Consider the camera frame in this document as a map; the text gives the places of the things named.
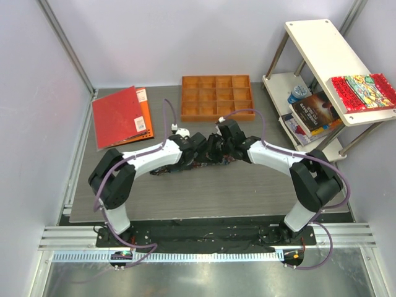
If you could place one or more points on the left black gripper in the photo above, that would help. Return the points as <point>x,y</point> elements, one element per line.
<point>179,167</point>

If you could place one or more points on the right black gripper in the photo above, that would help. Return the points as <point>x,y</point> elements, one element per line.
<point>212,138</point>

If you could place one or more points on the floral navy necktie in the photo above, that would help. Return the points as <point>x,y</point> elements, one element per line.
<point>226,160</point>

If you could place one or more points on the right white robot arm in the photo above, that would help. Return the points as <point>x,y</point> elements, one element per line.
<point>314,179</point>

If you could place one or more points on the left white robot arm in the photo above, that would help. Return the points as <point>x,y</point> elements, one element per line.
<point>112,179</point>

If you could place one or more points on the orange wooden compartment tray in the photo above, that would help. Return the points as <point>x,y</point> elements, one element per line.
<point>205,98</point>

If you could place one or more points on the bottom stacked books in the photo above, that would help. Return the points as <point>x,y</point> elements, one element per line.
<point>302,137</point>

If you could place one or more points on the orange notebook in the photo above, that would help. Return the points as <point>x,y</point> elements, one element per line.
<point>143,100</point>

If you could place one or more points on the red folder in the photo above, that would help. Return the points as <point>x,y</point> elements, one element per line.
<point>117,117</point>

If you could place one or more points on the blue lidded jar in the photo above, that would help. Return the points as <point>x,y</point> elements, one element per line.
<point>298,93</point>

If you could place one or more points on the dark brown book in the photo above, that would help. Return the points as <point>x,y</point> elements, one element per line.
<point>315,113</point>

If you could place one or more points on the white two-tier shelf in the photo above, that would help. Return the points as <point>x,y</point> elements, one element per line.
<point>327,54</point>

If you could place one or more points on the red colourful book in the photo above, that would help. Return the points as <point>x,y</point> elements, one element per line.
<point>363,93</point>

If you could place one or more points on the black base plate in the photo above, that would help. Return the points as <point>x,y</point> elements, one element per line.
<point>216,235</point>

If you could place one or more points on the aluminium rail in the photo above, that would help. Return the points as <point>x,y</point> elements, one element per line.
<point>344,235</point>

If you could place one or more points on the slotted white cable duct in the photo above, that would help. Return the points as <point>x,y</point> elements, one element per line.
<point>123,256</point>

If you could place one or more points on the right aluminium frame post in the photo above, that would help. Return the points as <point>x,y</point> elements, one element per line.
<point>352,16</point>

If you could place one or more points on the aluminium frame post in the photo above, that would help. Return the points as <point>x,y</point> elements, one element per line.
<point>352,16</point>
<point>65,43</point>

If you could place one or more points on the left aluminium frame post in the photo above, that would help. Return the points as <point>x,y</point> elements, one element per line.
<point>65,43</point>

